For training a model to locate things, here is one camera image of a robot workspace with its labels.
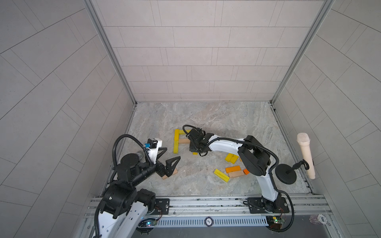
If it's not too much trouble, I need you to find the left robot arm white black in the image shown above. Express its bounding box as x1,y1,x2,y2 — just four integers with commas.
94,134,181,238

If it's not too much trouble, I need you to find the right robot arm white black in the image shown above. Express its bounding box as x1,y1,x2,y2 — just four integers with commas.
183,125,296,213

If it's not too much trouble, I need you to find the yellow block pair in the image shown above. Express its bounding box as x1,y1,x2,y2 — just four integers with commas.
225,154,234,162
230,155,239,164

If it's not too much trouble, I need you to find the circuit board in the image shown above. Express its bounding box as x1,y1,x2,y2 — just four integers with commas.
266,216,285,230
139,218,158,228

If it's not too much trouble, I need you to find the beige cylinder post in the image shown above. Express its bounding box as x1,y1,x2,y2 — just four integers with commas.
297,132,316,179

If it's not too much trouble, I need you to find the orange block middle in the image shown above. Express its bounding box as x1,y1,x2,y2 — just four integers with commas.
225,166,241,173

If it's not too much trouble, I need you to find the natural wood block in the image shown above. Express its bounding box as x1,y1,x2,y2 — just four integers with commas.
228,170,246,178
162,169,178,179
178,138,190,144

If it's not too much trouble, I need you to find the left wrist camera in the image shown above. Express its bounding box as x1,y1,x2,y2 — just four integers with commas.
145,139,162,164

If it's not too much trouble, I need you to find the aluminium rail frame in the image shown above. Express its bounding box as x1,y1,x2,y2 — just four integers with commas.
76,193,343,238

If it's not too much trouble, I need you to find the left circuit board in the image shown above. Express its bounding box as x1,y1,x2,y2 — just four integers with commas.
139,218,158,228

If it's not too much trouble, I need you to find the yellow block right pair inner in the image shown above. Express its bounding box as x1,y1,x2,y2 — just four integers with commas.
225,154,234,162

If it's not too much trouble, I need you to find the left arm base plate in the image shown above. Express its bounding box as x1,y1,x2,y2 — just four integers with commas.
150,198,170,215

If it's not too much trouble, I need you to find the yellow block right pair outer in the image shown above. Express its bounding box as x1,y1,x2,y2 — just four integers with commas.
230,155,239,164

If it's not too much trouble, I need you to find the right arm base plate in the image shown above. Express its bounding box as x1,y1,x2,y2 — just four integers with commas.
243,197,290,214

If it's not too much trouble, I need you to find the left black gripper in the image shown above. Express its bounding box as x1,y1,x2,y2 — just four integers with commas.
129,147,181,187

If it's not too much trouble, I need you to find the right circuit board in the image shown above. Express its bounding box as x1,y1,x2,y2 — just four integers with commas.
266,216,285,230

